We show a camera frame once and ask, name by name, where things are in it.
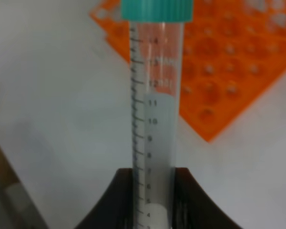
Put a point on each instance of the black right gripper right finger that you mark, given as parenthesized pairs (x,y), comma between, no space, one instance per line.
(193,208)

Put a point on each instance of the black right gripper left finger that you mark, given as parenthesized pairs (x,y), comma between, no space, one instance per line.
(114,210)

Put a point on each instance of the teal-capped test tube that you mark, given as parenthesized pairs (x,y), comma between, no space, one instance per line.
(155,95)

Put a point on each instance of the orange test tube rack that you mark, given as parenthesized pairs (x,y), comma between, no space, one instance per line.
(218,55)

